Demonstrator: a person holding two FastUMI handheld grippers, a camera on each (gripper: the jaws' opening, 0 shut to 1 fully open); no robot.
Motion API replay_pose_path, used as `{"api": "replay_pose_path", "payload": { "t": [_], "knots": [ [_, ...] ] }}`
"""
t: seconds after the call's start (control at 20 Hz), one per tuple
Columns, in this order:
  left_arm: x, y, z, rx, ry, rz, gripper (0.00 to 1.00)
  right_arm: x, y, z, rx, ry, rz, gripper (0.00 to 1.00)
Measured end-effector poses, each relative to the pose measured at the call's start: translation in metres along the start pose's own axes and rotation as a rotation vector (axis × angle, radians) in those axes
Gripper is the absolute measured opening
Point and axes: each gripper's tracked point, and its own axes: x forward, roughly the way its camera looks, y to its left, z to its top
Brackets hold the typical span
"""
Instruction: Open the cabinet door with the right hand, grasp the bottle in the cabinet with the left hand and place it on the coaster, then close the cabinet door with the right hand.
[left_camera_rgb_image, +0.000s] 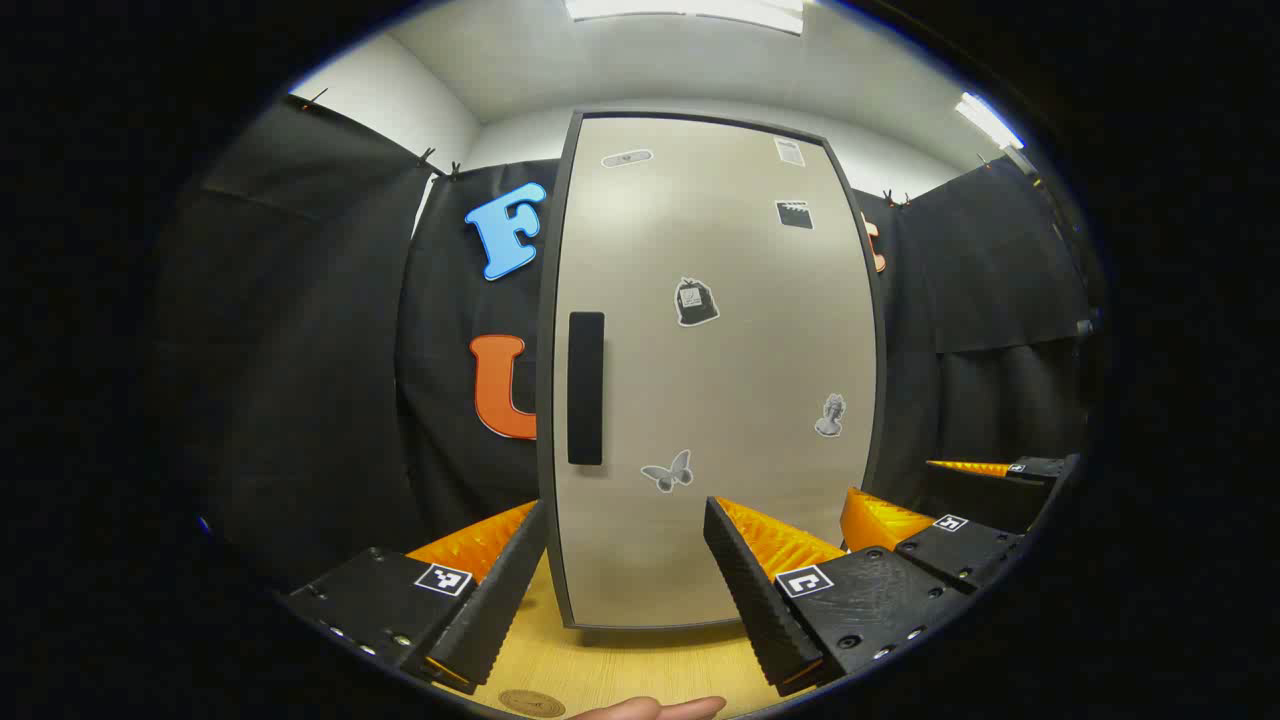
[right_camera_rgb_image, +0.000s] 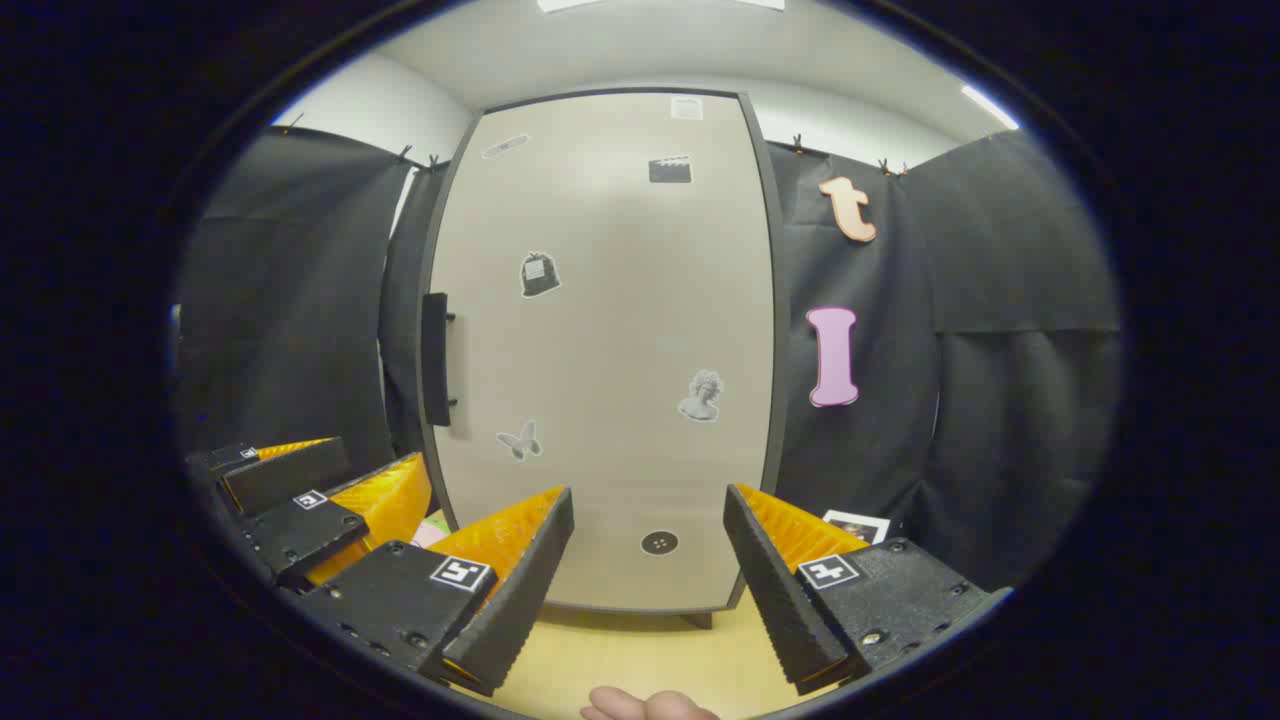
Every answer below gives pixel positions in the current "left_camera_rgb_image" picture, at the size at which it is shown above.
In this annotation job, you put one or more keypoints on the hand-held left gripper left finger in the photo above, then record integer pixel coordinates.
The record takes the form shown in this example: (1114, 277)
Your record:
(500, 600)

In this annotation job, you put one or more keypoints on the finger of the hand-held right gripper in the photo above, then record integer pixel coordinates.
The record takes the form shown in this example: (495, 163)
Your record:
(965, 552)
(990, 495)

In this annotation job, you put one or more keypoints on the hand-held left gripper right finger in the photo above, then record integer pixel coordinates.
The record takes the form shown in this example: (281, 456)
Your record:
(745, 590)

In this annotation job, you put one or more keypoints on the round wooden coaster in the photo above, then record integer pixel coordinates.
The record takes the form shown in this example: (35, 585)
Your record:
(532, 703)

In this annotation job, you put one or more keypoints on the beige cabinet door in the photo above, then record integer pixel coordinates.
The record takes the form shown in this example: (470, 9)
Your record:
(720, 380)

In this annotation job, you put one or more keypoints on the dark grey cabinet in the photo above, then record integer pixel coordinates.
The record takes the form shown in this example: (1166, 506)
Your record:
(547, 400)

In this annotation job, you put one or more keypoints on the black backdrop cloth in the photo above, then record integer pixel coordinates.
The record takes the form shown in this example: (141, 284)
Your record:
(300, 350)

